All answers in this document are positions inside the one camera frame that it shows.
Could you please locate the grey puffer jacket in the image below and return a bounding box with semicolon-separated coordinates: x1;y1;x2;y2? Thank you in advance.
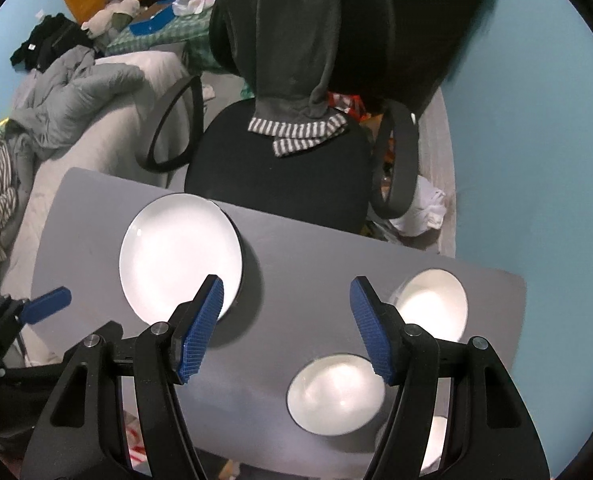
6;44;146;162

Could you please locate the small white plate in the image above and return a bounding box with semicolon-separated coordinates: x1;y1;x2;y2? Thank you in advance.
118;193;243;325

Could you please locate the black office chair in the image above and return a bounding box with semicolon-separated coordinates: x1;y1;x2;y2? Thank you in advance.
136;0;419;233

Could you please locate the white bowl grey outside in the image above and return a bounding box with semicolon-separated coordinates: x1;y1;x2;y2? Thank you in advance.
389;269;468;342

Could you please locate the white crumpled cloth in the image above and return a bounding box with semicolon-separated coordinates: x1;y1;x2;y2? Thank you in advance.
389;176;447;237

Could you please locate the black garment on wall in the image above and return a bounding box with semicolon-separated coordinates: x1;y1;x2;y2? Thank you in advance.
10;13;94;73

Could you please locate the dark grey hoodie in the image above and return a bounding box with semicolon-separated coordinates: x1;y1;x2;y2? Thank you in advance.
216;0;347;157

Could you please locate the black hanging coat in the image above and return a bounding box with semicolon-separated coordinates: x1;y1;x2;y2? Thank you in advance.
341;0;528;122

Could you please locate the blue box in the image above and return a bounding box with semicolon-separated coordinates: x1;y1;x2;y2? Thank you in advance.
128;1;175;36

